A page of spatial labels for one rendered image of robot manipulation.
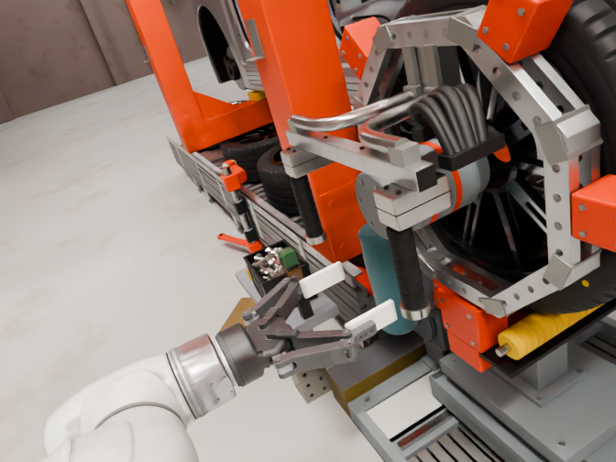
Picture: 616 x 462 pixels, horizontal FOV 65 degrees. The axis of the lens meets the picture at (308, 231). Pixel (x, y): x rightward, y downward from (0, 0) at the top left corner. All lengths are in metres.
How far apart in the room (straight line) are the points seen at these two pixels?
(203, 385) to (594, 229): 0.53
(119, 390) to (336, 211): 0.84
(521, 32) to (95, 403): 0.66
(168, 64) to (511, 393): 2.48
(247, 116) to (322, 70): 2.00
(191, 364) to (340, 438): 1.05
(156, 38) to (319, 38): 1.93
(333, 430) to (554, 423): 0.66
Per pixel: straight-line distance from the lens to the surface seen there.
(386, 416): 1.51
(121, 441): 0.49
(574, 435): 1.27
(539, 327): 1.04
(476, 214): 1.07
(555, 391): 1.33
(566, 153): 0.70
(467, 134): 0.66
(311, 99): 1.20
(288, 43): 1.17
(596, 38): 0.75
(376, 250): 1.00
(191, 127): 3.09
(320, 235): 0.99
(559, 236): 0.77
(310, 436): 1.63
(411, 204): 0.64
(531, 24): 0.70
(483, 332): 1.06
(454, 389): 1.46
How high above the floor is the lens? 1.21
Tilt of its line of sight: 26 degrees down
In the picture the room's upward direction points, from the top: 17 degrees counter-clockwise
